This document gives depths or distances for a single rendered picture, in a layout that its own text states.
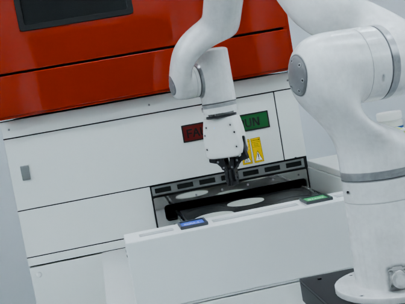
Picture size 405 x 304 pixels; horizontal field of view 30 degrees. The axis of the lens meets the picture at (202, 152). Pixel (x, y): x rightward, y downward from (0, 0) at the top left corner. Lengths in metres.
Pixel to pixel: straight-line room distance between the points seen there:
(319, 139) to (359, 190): 2.53
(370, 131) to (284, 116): 0.98
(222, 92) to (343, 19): 0.57
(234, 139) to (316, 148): 1.95
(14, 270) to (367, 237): 2.62
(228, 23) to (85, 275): 0.83
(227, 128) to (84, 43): 0.47
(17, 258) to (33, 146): 1.62
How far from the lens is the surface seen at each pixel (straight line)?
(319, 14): 1.30
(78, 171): 2.08
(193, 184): 2.11
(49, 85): 2.02
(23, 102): 2.03
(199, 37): 1.72
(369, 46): 1.18
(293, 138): 2.15
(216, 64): 1.80
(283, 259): 1.53
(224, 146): 1.82
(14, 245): 3.64
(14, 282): 3.68
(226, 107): 1.80
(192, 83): 1.77
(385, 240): 1.21
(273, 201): 1.96
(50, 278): 2.13
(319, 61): 1.15
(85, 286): 2.14
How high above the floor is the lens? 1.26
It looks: 6 degrees down
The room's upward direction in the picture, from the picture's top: 10 degrees counter-clockwise
